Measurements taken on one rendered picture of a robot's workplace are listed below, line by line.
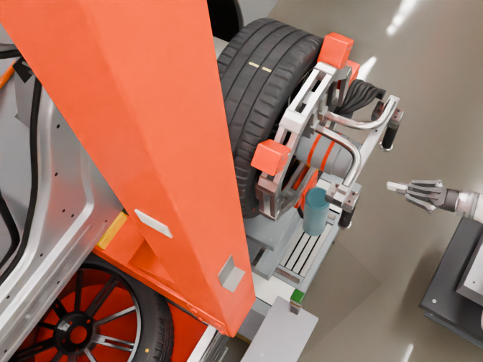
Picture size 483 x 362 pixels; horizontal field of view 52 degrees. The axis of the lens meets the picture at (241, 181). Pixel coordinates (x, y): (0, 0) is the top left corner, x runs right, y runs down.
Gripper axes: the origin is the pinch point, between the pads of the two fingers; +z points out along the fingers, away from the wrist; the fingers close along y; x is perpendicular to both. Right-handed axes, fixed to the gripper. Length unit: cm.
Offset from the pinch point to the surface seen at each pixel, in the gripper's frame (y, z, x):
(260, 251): 25, 55, 39
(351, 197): 22.4, 4.9, -26.9
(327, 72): -5, 20, -49
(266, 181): 29, 28, -36
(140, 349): 86, 63, 3
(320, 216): 20.1, 20.5, -2.7
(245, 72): 8, 38, -59
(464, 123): -90, -4, 74
